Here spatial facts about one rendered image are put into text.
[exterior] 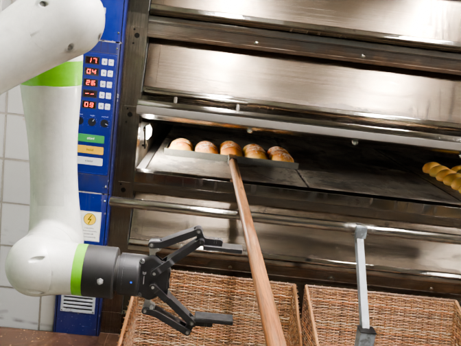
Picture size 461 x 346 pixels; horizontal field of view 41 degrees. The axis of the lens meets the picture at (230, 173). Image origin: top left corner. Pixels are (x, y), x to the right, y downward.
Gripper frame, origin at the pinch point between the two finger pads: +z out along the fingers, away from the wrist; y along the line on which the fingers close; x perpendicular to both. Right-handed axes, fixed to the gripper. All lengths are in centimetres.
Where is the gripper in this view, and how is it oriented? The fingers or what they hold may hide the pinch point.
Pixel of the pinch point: (230, 284)
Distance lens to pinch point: 112.2
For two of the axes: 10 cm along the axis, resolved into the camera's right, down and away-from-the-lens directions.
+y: -1.2, 9.8, 1.9
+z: 9.9, 1.1, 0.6
